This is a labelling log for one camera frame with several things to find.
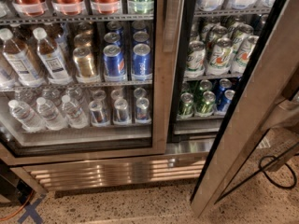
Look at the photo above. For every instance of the front blue Pepsi can left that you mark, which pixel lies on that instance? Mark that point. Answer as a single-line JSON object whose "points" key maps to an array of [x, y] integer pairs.
{"points": [[115, 69]]}

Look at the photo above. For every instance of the steel fridge base grille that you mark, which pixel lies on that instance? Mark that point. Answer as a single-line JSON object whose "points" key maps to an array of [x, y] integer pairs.
{"points": [[180, 161]]}

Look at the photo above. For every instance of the tea bottle far left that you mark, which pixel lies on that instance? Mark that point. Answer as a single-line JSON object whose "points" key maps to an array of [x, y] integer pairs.
{"points": [[22, 59]]}

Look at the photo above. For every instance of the blue tape cross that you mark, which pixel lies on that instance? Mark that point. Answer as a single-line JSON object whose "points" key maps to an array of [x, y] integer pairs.
{"points": [[30, 210]]}

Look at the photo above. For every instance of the white 7Up can right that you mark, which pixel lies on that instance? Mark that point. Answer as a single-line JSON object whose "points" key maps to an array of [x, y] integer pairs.
{"points": [[243, 55]]}

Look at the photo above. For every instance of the white 7Up can left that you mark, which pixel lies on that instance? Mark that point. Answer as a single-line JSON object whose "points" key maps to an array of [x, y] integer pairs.
{"points": [[218, 63]]}

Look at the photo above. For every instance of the small silver can middle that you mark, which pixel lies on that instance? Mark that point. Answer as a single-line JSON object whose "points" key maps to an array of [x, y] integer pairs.
{"points": [[122, 115]]}

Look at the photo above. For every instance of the steel fridge door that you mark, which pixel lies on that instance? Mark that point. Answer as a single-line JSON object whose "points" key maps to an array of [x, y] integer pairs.
{"points": [[159, 29], [271, 66]]}

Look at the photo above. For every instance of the blue pepsi can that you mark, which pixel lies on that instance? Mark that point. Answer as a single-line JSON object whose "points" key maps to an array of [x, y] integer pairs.
{"points": [[115, 69], [141, 66]]}

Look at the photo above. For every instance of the front blue Pepsi can right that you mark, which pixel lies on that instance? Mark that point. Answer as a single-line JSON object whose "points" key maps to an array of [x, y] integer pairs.
{"points": [[141, 66]]}

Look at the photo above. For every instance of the water bottle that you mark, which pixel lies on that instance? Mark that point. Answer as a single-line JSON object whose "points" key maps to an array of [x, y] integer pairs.
{"points": [[25, 114], [75, 114], [51, 114]]}

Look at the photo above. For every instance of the water bottle middle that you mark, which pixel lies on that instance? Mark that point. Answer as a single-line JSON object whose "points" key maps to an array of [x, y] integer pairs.
{"points": [[51, 114]]}

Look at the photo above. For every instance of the small silver can left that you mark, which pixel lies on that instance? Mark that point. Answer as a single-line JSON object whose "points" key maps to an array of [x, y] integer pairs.
{"points": [[99, 113]]}

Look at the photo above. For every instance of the blue can bottom left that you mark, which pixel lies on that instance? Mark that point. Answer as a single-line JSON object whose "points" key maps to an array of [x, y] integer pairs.
{"points": [[226, 100]]}

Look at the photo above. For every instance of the green can bottom shelf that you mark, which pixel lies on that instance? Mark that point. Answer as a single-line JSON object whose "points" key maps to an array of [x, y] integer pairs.
{"points": [[205, 105]]}

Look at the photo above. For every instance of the tea bottle white cap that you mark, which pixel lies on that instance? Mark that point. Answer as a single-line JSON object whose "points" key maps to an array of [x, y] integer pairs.
{"points": [[52, 57]]}

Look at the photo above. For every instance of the small silver can right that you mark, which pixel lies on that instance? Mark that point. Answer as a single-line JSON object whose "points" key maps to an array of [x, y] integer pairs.
{"points": [[142, 110]]}

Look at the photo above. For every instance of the water bottle right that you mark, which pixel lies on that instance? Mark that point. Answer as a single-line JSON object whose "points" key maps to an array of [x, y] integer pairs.
{"points": [[75, 114]]}

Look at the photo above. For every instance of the water bottle left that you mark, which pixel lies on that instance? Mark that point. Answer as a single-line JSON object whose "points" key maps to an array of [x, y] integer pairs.
{"points": [[25, 114]]}

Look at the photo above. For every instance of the green can bottom far left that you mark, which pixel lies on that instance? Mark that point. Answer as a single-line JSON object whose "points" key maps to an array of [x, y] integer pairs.
{"points": [[185, 109]]}

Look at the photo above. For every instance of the small silver can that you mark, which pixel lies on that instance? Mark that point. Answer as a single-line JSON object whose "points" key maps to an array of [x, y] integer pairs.
{"points": [[142, 110], [99, 113], [122, 115]]}

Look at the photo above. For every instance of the white 7up can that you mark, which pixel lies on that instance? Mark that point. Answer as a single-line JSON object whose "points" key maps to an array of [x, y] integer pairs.
{"points": [[218, 63], [243, 55]]}

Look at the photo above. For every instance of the front gold can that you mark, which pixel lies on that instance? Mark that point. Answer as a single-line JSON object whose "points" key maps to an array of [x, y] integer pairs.
{"points": [[84, 61]]}

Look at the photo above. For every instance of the green white can far left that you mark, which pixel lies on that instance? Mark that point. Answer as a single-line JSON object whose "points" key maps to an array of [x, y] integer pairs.
{"points": [[195, 59]]}

